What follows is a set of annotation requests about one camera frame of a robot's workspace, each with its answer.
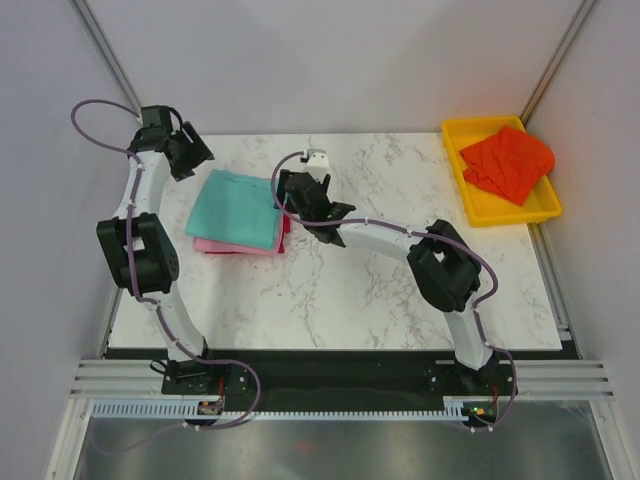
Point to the crimson folded t shirt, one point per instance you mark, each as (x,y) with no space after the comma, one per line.
(284,230)

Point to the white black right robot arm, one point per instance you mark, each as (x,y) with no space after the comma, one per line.
(449,275)

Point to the white slotted cable duct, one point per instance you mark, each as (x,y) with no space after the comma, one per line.
(192,410)

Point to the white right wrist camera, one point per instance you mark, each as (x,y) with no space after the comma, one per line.
(316,163)

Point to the aluminium frame rail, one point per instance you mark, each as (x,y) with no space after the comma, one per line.
(536,380)

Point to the left aluminium corner post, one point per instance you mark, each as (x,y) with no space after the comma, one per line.
(131,102)

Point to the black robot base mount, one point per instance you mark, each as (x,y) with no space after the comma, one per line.
(278,380)

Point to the aluminium corner post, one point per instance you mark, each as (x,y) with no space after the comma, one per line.
(131,102)
(560,54)

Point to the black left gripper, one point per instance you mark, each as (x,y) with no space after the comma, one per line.
(203,153)

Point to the pink folded t shirt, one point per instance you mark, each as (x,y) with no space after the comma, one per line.
(215,247)

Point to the right aluminium corner post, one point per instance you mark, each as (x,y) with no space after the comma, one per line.
(560,54)

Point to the orange t shirt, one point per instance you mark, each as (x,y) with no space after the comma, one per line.
(507,164)

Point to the yellow plastic tray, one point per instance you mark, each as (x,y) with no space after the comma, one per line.
(482,208)

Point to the teal t shirt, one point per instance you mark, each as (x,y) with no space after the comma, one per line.
(237,209)

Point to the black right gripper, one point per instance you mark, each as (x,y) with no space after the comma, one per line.
(283,175)

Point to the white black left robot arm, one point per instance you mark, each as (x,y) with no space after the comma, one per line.
(139,252)

